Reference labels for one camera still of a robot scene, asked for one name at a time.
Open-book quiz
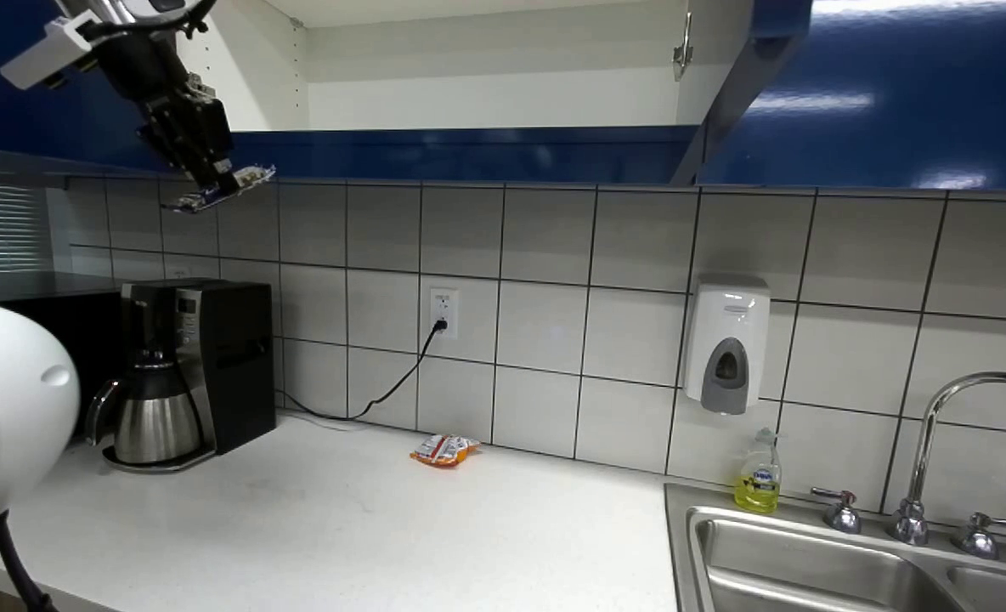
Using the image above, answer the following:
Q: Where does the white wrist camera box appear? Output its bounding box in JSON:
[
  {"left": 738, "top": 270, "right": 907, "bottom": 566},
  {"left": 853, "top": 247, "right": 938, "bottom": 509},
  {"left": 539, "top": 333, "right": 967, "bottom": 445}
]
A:
[{"left": 0, "top": 11, "right": 105, "bottom": 96}]

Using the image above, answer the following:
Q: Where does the blue cabinet door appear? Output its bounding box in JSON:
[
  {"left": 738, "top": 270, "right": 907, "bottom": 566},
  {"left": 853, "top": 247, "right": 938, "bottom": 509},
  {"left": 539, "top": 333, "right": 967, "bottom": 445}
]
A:
[
  {"left": 671, "top": 0, "right": 816, "bottom": 189},
  {"left": 0, "top": 0, "right": 190, "bottom": 178}
]

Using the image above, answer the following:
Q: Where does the black power cord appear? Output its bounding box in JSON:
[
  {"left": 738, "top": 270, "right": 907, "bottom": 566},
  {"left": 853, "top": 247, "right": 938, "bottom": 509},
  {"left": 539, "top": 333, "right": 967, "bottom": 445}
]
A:
[{"left": 275, "top": 321, "right": 453, "bottom": 426}]

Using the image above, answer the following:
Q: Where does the blue wall cabinet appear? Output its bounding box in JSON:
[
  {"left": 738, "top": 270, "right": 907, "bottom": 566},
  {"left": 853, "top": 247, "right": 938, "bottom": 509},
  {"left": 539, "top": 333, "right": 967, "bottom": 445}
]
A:
[{"left": 0, "top": 0, "right": 1006, "bottom": 195}]

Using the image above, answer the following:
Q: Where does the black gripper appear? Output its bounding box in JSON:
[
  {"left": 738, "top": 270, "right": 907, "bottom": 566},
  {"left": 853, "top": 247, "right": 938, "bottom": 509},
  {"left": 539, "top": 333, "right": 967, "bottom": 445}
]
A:
[{"left": 99, "top": 26, "right": 247, "bottom": 204}]

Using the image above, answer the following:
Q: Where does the orange snack packet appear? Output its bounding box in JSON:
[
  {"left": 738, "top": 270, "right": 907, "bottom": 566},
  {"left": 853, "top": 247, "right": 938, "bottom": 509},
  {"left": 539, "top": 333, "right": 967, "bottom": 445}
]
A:
[{"left": 409, "top": 433, "right": 484, "bottom": 471}]

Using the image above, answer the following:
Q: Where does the stainless steel sink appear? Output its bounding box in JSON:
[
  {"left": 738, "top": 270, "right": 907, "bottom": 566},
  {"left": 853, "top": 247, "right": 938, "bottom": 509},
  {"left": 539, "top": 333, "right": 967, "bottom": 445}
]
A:
[{"left": 664, "top": 480, "right": 1006, "bottom": 612}]

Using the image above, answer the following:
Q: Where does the chrome sink faucet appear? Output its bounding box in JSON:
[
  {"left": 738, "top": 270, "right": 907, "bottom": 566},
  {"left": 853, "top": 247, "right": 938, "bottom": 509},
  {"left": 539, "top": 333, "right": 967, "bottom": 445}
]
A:
[{"left": 804, "top": 368, "right": 1006, "bottom": 559}]

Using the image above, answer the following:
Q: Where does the steel coffee carafe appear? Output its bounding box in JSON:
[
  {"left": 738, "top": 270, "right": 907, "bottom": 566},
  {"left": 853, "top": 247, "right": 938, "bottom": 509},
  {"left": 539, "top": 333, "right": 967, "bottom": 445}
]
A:
[{"left": 85, "top": 355, "right": 211, "bottom": 470}]

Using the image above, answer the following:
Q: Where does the black coffee maker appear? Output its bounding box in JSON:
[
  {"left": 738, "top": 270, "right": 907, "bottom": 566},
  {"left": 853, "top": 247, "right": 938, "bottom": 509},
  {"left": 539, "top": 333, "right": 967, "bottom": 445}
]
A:
[{"left": 99, "top": 280, "right": 279, "bottom": 471}]

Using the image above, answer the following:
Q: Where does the white wall soap dispenser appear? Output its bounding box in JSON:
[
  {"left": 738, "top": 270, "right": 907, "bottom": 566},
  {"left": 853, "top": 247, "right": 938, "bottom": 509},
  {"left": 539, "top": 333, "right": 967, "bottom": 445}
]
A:
[{"left": 684, "top": 272, "right": 776, "bottom": 418}]

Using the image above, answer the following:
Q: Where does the white wall outlet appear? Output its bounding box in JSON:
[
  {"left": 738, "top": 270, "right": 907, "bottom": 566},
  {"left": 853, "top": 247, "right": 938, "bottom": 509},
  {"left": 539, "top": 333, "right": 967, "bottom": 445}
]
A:
[{"left": 423, "top": 283, "right": 462, "bottom": 342}]

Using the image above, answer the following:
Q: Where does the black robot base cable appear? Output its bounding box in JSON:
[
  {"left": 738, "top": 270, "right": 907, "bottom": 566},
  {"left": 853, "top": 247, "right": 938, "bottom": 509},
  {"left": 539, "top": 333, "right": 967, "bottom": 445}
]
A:
[{"left": 0, "top": 506, "right": 62, "bottom": 612}]

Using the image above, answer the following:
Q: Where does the silver cabinet hinge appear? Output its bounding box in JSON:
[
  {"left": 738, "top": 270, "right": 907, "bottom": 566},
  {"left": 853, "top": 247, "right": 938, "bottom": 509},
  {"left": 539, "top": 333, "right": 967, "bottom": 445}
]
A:
[{"left": 671, "top": 7, "right": 696, "bottom": 83}]

